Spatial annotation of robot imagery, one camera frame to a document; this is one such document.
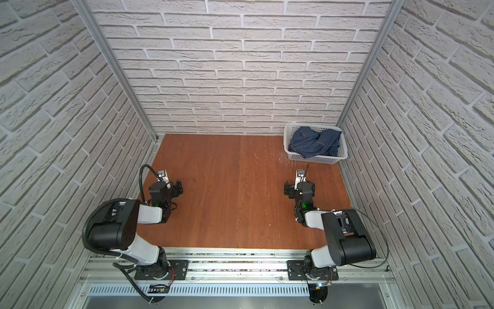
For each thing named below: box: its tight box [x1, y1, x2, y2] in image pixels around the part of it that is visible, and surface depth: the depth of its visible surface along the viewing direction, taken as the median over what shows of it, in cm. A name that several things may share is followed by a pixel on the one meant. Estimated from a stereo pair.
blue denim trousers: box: [288, 126, 343, 159], surface depth 106 cm
